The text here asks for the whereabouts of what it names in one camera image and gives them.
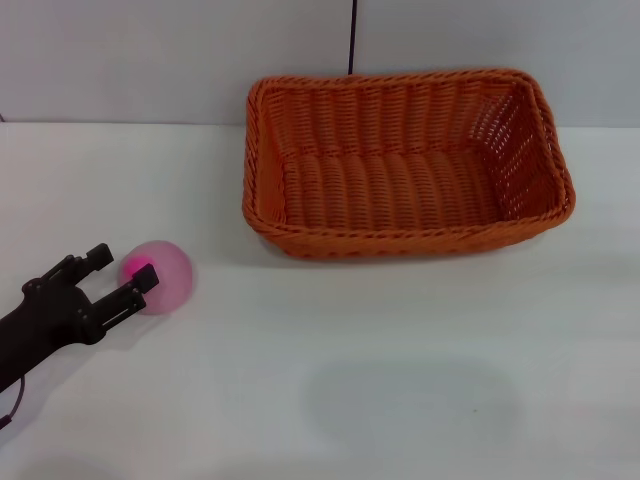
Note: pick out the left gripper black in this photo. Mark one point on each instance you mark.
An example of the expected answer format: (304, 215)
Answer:
(60, 310)

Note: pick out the pink ball with magenta mark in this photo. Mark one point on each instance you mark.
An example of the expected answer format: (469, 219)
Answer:
(172, 280)

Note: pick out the orange woven plastic basket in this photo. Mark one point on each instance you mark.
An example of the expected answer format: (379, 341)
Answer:
(390, 200)

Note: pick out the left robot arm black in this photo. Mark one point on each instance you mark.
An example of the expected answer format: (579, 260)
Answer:
(20, 350)

